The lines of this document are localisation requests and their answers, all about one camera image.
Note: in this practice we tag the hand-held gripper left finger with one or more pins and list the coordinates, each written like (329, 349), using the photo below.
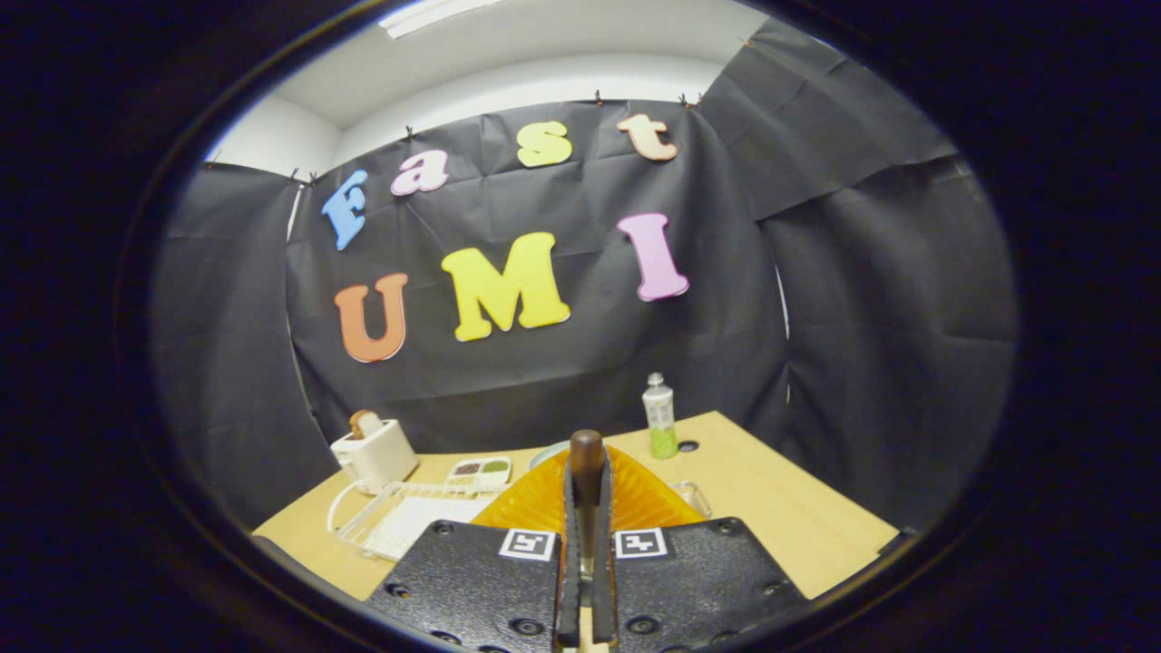
(472, 580)

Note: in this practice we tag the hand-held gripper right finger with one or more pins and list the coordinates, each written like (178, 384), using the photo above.
(698, 580)

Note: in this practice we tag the clear basket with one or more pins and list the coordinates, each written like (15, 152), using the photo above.
(697, 499)

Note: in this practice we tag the white divided dish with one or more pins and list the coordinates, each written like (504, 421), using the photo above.
(479, 470)

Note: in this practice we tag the teal plate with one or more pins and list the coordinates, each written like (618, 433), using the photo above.
(549, 453)

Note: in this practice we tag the white drip tray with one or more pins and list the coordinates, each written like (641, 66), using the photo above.
(417, 526)

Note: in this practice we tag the white toaster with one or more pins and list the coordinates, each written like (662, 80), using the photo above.
(381, 462)

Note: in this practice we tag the green drink bottle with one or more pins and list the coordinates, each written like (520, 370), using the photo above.
(660, 417)

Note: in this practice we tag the brown bread slice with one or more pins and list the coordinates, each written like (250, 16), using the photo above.
(365, 423)

